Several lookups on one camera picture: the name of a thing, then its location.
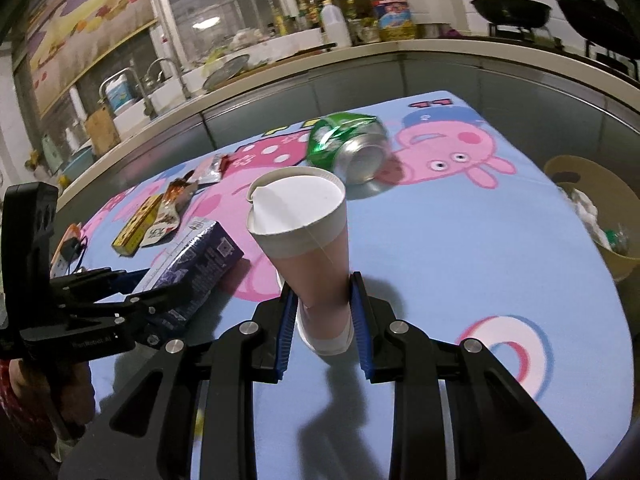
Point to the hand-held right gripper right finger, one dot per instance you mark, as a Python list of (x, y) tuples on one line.
[(361, 330)]

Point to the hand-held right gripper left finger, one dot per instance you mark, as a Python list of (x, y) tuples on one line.
[(286, 330)]

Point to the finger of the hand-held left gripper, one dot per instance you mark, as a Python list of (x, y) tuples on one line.
[(100, 282), (145, 315)]

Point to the dark blue milk carton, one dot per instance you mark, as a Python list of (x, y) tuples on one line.
[(200, 260)]

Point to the white orange snack wrapper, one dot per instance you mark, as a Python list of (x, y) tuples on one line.
[(167, 215)]

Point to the pink white paper cup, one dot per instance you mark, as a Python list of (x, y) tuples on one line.
[(310, 230)]

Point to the white tissue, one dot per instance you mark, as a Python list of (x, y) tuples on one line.
[(585, 210)]

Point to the beige trash bin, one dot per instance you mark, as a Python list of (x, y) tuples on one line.
[(565, 170)]

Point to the clear plastic bottle green label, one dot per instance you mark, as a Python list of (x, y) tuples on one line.
[(617, 239)]

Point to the person's left forearm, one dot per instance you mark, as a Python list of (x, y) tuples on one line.
[(10, 425)]

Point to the person's left hand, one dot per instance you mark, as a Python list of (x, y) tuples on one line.
[(30, 390)]

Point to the orange white power strip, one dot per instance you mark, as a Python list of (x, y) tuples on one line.
[(62, 255)]

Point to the black charger adapter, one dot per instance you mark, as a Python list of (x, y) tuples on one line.
[(75, 249)]

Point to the long yellow box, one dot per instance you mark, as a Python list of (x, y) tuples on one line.
[(137, 225)]

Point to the blue plastic basin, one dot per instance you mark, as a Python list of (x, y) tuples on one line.
[(80, 165)]

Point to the cartoon pig printed blanket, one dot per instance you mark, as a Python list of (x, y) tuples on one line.
[(450, 260)]

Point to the small wooden chopping board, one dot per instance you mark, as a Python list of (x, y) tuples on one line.
[(102, 132)]

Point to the silver red torn wrapper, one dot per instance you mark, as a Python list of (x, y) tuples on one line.
[(210, 170)]

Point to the blue white detergent container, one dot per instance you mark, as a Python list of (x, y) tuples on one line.
[(121, 94)]

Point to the steel faucet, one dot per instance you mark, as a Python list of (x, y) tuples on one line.
[(182, 85), (142, 95)]

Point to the crushed green can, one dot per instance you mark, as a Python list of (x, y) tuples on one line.
[(345, 145)]

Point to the round pan lid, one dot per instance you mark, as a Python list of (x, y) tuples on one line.
[(225, 72)]

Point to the kitchen counter with grey cabinets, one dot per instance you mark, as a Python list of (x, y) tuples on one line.
[(350, 85)]

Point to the long wooden cutting board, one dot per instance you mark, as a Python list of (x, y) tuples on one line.
[(280, 60)]

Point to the barred window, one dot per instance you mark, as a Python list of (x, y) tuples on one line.
[(210, 5)]

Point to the white plastic jug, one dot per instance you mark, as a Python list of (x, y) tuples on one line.
[(336, 27)]

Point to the steel bowl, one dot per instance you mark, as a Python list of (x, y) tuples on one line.
[(435, 31)]

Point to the yellow cooking oil bottle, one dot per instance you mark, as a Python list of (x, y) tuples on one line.
[(395, 20)]

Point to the row of sauce bottles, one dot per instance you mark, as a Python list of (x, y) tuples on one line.
[(300, 15)]

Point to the black wok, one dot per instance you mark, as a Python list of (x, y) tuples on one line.
[(510, 10)]

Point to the black pot with glass lid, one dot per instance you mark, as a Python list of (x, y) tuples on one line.
[(595, 15)]

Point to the colourful wall poster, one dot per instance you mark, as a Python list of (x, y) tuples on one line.
[(85, 25)]

